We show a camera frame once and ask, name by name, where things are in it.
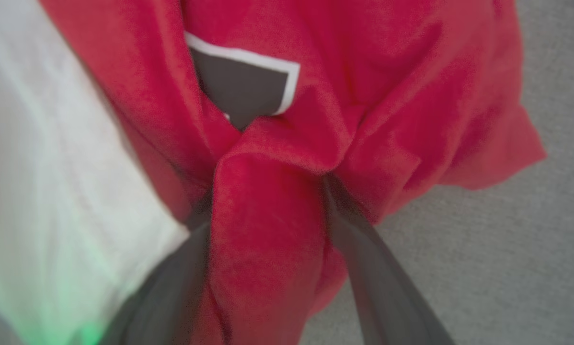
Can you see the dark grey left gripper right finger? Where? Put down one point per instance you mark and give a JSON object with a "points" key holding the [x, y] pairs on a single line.
{"points": [[387, 297]]}

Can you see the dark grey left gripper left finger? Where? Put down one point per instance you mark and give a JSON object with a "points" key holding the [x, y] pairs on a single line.
{"points": [[162, 306]]}

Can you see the red and white jersey garment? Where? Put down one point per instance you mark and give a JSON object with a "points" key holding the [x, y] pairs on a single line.
{"points": [[277, 230]]}

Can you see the grey fabric sofa cushion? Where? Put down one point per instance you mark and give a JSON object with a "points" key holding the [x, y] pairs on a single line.
{"points": [[507, 268]]}

